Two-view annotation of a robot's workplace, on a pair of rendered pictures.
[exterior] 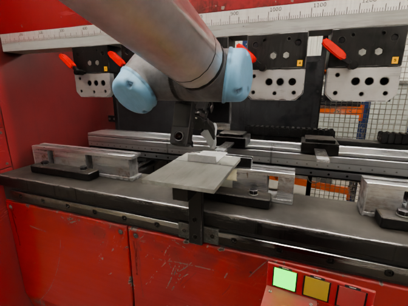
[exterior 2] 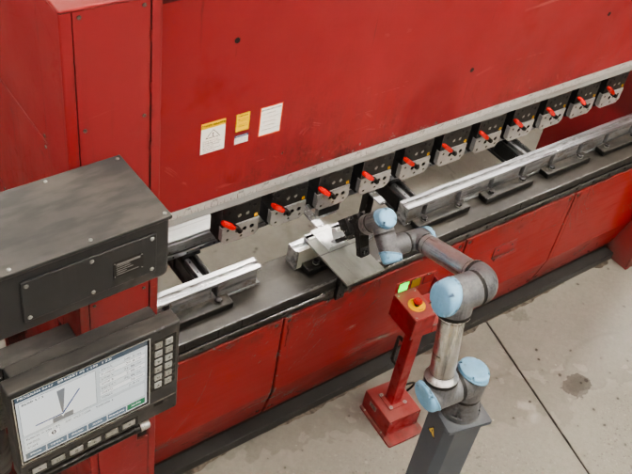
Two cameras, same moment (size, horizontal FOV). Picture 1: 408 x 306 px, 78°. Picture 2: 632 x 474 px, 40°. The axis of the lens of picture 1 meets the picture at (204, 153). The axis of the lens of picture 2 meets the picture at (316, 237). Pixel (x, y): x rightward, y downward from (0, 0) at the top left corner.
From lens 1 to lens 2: 3.05 m
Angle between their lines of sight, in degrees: 60
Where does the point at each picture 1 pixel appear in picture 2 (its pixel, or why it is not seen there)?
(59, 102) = not seen: hidden behind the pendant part
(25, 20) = (170, 205)
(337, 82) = (404, 171)
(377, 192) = (412, 211)
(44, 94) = not seen: hidden behind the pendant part
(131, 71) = (399, 254)
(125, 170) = (252, 279)
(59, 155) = (178, 304)
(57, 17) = (212, 192)
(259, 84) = (367, 185)
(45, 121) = not seen: hidden behind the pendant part
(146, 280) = (292, 345)
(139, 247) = (292, 325)
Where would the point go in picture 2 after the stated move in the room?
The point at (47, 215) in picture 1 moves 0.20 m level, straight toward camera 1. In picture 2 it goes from (201, 359) to (256, 364)
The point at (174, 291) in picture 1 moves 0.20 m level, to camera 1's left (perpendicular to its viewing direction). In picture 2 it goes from (312, 337) to (284, 366)
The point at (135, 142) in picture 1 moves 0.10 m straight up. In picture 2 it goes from (191, 241) to (192, 221)
